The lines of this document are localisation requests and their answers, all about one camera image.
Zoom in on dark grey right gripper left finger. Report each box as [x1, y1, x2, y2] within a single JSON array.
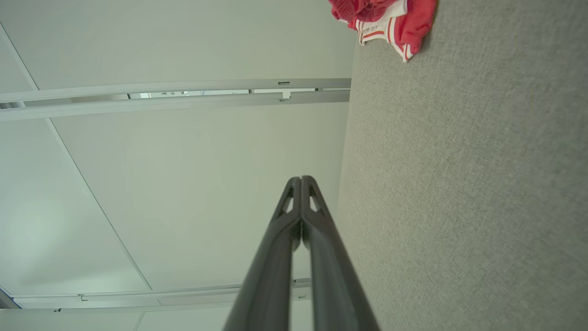
[[223, 177, 302, 331]]

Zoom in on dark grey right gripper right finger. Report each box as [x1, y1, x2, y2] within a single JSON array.
[[302, 176, 381, 331]]

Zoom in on red Bulls 23 jersey shirt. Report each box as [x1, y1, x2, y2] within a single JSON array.
[[349, 0, 437, 63]]

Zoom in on red shorts with white stripe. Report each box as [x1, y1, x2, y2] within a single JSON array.
[[328, 0, 405, 23]]

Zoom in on grey single metal partition post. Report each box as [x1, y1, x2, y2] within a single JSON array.
[[0, 278, 313, 315]]

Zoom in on grey double metal partition post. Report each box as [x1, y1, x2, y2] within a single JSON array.
[[0, 78, 352, 122]]

